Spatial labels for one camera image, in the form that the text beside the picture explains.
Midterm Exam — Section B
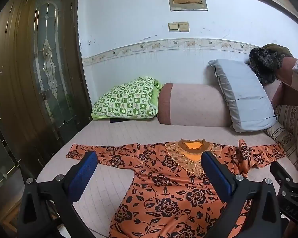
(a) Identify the brown headboard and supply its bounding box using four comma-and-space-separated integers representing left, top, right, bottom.
272, 57, 298, 107

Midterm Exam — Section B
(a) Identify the floral wallpaper border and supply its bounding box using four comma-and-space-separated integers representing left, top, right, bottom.
82, 38, 260, 66

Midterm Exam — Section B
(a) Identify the grey pillow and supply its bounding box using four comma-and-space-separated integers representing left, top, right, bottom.
208, 59, 277, 133

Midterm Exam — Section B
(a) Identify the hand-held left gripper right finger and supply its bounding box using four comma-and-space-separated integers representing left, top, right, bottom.
201, 151, 288, 238

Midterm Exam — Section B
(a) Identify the green checkered pillow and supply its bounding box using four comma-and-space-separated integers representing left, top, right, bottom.
91, 77, 163, 120

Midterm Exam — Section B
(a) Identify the pink bolster cushion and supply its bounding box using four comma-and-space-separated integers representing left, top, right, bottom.
157, 83, 232, 127

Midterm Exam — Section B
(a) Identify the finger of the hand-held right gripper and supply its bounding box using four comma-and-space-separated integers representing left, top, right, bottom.
270, 162, 296, 191

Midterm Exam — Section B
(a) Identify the metal framed glass door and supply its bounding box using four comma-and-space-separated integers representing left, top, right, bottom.
0, 92, 25, 204

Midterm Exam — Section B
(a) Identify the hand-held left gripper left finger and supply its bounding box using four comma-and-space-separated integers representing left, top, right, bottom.
17, 151, 98, 238

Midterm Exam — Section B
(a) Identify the black furry garment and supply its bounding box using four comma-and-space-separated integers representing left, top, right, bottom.
249, 43, 294, 86

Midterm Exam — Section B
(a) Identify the orange floral shirt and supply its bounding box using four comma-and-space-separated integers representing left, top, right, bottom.
66, 139, 287, 238

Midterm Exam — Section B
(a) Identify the striped beige cushion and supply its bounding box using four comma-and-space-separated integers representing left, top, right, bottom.
263, 104, 298, 173

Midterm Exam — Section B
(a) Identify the wooden door with glass pane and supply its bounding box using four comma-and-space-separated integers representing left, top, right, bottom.
0, 0, 92, 179

